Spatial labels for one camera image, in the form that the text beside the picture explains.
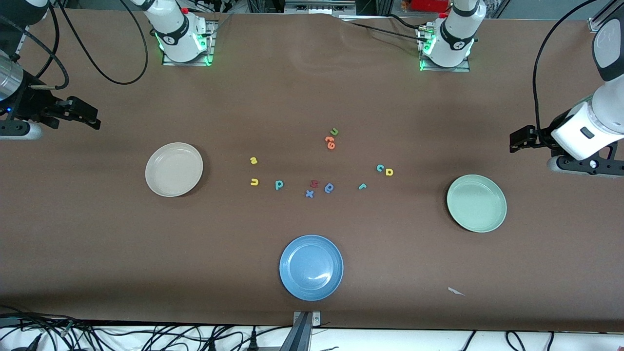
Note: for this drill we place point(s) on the aluminium frame corner post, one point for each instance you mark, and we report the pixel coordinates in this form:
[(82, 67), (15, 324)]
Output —
[(602, 17)]

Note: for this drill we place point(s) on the grey rack unit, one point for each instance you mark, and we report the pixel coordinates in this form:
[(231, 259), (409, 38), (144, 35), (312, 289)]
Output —
[(317, 7)]

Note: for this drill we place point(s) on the beige brown plate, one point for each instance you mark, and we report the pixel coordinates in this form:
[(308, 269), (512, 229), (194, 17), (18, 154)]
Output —
[(174, 169)]

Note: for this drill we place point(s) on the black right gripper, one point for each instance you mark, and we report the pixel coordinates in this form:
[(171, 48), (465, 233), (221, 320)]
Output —
[(32, 107)]

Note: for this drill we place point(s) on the black power plug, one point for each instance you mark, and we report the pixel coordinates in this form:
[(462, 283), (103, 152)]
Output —
[(252, 342)]

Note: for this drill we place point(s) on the pale green plate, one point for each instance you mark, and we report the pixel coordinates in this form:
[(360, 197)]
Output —
[(477, 203)]

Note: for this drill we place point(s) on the red box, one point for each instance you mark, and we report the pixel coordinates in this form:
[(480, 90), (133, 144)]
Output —
[(429, 5)]

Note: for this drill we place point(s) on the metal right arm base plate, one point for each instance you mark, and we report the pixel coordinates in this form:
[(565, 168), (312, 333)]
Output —
[(210, 46)]

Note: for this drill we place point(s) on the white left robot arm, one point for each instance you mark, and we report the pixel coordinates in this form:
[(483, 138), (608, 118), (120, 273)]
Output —
[(456, 39)]

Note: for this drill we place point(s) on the brown table cover sheet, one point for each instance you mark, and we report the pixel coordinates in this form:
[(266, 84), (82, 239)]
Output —
[(292, 97)]

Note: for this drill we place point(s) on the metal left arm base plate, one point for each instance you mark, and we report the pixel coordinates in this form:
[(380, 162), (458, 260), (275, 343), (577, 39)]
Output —
[(423, 67)]

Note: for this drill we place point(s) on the aluminium profile with bracket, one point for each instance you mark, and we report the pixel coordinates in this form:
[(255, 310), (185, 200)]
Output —
[(301, 334)]

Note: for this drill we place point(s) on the teal foam letter p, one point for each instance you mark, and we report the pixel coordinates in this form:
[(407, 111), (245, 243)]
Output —
[(276, 185)]

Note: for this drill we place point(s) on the blue plate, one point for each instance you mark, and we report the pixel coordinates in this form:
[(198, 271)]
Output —
[(311, 267)]

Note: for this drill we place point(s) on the white paper scrap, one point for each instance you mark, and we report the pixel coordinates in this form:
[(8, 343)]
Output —
[(455, 291)]

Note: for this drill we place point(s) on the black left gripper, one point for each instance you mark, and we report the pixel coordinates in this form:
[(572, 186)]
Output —
[(542, 135)]

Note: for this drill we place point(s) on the orange foam letter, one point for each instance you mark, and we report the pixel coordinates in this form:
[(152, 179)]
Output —
[(330, 145)]

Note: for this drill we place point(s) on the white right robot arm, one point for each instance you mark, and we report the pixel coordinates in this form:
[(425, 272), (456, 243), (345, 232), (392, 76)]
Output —
[(175, 34)]

